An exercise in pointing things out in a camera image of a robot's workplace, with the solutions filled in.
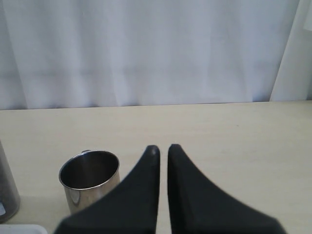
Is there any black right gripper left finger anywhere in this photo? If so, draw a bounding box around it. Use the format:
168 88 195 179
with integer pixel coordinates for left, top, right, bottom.
55 145 160 234

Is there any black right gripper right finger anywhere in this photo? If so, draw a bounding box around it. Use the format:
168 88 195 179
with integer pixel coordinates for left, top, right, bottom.
167 144 286 234

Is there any steel mug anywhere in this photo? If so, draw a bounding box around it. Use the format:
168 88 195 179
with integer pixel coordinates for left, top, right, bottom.
58 150 120 214

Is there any clear plastic container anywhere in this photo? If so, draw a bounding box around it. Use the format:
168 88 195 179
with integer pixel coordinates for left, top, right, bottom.
0 144 20 223

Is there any white plastic tray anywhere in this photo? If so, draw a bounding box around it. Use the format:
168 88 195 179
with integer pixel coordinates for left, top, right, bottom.
0 224 48 234

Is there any white curtain backdrop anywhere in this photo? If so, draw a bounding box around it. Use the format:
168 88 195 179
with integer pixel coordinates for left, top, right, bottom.
0 0 312 109

